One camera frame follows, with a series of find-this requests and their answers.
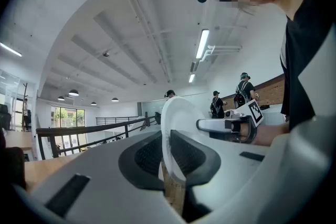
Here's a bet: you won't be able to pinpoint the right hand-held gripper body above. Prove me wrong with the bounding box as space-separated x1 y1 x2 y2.
208 99 264 144

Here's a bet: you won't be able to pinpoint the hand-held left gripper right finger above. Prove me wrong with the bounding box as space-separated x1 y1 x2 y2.
170 129 222 187

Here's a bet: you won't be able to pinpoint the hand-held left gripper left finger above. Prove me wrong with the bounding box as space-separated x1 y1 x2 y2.
118 130 165 191

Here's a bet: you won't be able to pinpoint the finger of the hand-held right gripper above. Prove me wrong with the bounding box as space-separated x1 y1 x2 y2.
196 118 234 133

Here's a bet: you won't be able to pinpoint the white plate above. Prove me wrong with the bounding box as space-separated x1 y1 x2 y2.
160 96 208 185

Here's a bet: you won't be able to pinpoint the person's right forearm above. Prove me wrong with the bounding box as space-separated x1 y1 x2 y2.
250 122 291 147

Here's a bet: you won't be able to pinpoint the person's right hand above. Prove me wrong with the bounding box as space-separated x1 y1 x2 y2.
239 123 250 138

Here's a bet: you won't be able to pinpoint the person's black shirt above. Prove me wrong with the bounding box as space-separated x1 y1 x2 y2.
279 0 336 132

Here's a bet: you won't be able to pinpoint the black metal railing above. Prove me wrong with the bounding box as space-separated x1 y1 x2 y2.
36 114 159 161

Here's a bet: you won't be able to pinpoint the white ceiling pipe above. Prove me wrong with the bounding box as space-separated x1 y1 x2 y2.
199 45 243 62

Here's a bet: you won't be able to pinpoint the large glass window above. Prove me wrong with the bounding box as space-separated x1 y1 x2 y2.
50 105 86 128

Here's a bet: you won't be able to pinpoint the wooden desk with white legs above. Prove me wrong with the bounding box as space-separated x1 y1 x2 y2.
3 130 34 152

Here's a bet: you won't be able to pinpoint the black office chair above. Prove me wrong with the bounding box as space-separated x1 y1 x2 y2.
0 146 27 192

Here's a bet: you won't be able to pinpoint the wooden coat rack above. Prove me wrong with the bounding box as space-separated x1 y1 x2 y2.
20 82 29 132

